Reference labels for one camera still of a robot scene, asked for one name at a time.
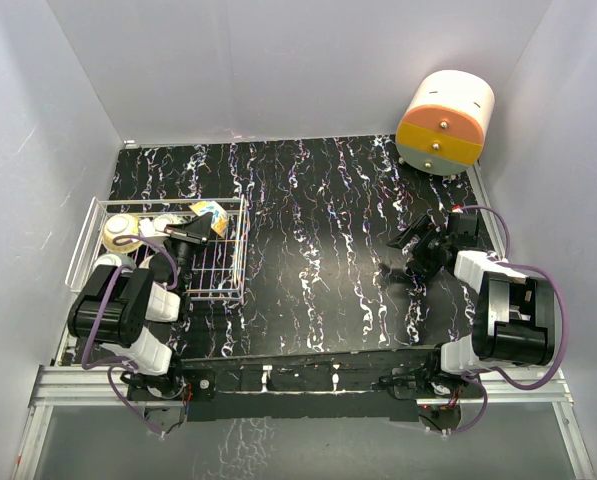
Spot yellow teal patterned bowl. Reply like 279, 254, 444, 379
102, 213, 141, 254

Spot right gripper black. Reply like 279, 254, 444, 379
388, 215, 451, 278

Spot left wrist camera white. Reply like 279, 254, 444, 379
139, 218, 167, 238

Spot orange blue floral bowl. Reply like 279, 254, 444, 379
190, 200, 230, 238

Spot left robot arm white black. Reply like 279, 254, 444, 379
67, 213, 213, 399

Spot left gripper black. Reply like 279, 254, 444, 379
163, 212, 214, 294

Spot round pastel drawer cabinet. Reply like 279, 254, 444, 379
395, 70, 495, 176

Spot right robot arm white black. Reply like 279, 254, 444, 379
387, 208, 557, 397

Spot orange flower bowl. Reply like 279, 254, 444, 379
138, 255, 154, 269

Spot blue patterned bowl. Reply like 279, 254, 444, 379
153, 213, 185, 233

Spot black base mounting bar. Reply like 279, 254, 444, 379
117, 359, 484, 425

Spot white wire dish rack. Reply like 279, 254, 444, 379
65, 196, 250, 302

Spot aluminium frame rail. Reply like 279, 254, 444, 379
12, 164, 597, 480

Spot grey bowl red rim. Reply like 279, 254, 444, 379
93, 252, 136, 270

